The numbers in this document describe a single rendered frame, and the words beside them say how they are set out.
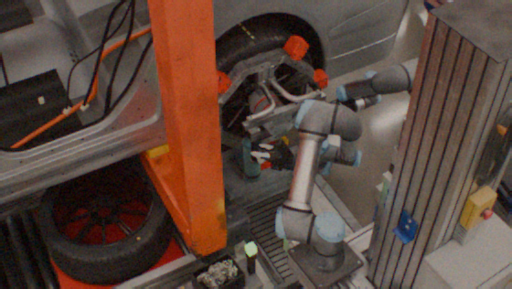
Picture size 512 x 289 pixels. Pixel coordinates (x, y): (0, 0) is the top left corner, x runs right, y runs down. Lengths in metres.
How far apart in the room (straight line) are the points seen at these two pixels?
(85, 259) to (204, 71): 1.25
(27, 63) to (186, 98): 1.49
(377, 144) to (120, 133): 1.82
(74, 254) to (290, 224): 1.12
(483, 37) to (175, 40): 0.93
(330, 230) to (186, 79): 0.77
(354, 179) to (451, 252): 1.82
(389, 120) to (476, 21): 2.65
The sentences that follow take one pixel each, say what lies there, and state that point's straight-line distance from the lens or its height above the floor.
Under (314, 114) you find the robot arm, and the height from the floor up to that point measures 1.31.
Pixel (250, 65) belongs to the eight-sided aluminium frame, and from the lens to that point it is 2.90.
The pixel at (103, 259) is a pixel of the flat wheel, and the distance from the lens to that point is 3.03.
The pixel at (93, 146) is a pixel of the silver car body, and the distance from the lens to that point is 2.92.
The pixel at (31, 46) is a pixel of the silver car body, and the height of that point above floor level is 0.93.
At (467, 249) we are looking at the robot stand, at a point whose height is 1.23.
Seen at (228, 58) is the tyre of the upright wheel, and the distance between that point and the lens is 2.90.
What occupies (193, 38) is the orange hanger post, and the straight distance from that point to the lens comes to 2.05.
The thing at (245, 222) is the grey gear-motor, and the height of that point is 0.39.
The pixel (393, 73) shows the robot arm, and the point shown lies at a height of 1.28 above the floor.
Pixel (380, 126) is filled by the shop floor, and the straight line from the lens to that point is 4.25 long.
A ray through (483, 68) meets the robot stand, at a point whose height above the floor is 1.98.
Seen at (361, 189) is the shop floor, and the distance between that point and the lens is 3.87.
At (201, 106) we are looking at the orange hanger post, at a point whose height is 1.43.
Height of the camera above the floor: 2.98
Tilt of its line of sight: 47 degrees down
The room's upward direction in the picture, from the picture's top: straight up
